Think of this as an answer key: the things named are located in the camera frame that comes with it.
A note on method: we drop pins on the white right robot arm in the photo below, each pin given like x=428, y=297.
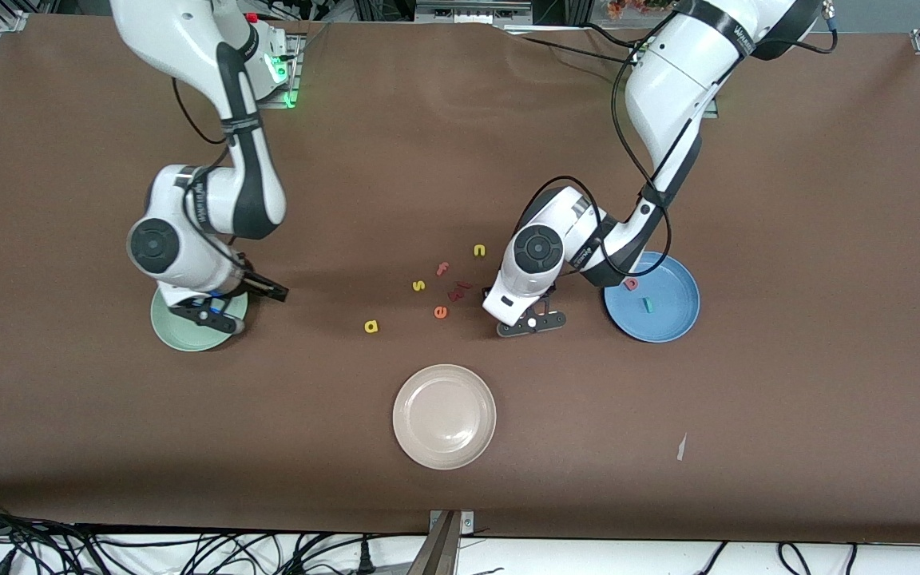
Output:
x=180, y=40

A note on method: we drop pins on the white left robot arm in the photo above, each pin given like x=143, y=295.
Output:
x=684, y=72

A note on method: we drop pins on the pale green round plate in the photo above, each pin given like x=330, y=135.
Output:
x=188, y=339

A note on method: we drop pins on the beige round plate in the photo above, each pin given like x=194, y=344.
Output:
x=444, y=416

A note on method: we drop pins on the brown table cover sheet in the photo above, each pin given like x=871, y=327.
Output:
x=460, y=160

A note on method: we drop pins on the blue round plate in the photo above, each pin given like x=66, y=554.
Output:
x=672, y=315

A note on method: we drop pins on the small grey paper scrap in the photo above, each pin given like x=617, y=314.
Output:
x=681, y=447

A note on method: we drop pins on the dark grey metal bar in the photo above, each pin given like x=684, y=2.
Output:
x=436, y=551

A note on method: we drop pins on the black power plug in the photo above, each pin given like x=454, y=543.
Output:
x=364, y=559

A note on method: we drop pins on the orange dried flowers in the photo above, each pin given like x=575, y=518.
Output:
x=628, y=8

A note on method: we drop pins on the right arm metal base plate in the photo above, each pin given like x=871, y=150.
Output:
x=291, y=88

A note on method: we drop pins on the silver table edge bracket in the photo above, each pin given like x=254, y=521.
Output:
x=466, y=521

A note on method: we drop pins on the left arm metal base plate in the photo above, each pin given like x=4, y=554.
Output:
x=711, y=108

